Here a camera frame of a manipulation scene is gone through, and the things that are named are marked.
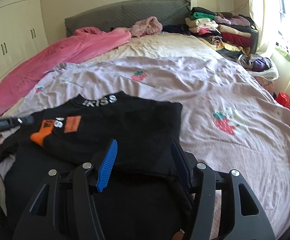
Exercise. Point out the pink fluffy garment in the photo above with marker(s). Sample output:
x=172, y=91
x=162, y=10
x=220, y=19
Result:
x=147, y=26

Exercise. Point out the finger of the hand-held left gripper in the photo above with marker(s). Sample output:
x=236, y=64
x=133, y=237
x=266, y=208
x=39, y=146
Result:
x=12, y=122

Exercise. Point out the stack of folded clothes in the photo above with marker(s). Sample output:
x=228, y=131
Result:
x=225, y=27

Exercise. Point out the lilac strawberry printed quilt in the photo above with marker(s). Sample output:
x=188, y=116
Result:
x=210, y=92

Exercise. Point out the red bag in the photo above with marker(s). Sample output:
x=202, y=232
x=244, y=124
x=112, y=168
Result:
x=286, y=101

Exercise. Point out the green item on windowsill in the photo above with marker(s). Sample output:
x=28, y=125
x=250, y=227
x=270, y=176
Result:
x=284, y=52

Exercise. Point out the black sweater with orange patches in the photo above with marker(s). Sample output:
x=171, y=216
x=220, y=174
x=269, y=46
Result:
x=135, y=130

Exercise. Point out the cream bed sheet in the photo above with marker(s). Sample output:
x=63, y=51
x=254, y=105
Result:
x=160, y=46

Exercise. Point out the floral patterned cloth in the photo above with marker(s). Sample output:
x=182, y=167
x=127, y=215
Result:
x=266, y=85

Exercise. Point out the cream curtain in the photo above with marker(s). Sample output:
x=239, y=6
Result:
x=267, y=25

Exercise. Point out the white printed garment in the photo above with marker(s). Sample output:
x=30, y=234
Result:
x=2, y=172

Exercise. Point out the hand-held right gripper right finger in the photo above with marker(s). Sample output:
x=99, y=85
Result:
x=185, y=177

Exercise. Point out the white wardrobe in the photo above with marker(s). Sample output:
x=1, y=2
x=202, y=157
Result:
x=12, y=30

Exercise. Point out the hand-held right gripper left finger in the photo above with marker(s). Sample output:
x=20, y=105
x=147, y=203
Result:
x=107, y=166

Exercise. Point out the pink blanket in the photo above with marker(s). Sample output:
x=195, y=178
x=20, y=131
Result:
x=60, y=52

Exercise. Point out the white basket of clothes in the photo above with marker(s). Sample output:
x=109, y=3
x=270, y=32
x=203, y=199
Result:
x=262, y=66

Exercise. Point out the dark navy clothes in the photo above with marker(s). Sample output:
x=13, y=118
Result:
x=177, y=28

